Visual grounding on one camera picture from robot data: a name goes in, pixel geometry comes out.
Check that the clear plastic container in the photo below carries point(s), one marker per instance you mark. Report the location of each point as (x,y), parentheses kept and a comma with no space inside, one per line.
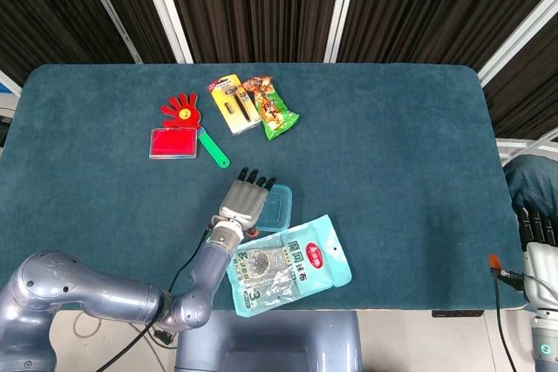
(272,230)

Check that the green orange snack bag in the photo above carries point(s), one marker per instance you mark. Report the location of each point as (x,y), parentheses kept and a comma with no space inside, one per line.
(272,115)

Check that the white partition post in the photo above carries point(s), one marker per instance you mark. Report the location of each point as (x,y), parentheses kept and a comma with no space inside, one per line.
(109,10)
(340,10)
(165,10)
(519,36)

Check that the person's blue jeans leg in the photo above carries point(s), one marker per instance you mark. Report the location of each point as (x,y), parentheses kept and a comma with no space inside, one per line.
(529,180)

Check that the teal cleaning cloth package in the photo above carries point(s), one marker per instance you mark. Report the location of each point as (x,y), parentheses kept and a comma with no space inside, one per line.
(296,267)

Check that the black power plug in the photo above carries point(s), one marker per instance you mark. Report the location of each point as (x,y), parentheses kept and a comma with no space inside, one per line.
(164,337)

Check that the yellow razor blister pack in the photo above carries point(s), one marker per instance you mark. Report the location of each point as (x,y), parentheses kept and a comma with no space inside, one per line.
(235,106)

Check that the black table control panel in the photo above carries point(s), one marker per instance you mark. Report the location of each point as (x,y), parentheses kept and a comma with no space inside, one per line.
(457,313)

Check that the blue-grey robot torso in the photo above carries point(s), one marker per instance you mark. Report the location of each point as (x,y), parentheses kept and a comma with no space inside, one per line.
(270,341)

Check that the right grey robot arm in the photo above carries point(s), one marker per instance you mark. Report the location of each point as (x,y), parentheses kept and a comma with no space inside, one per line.
(545,341)

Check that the teal velvet tablecloth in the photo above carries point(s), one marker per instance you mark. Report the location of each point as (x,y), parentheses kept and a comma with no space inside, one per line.
(392,171)

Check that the red ink pad case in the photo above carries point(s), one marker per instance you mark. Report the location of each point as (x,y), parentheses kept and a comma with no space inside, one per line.
(172,143)

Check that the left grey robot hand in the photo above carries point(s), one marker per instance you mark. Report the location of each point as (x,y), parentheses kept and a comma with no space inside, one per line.
(242,202)

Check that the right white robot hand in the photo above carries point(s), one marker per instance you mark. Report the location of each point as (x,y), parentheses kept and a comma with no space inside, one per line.
(540,267)

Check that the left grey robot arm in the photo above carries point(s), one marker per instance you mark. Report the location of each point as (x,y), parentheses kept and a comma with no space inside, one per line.
(87,293)

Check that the blue translucent plastic lid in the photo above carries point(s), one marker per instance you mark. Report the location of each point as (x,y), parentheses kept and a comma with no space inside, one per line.
(276,206)

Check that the white blue-edged board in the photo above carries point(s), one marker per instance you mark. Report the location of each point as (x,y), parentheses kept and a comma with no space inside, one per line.
(9,84)

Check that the white metal frame rail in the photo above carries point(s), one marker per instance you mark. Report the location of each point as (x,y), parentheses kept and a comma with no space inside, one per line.
(523,144)

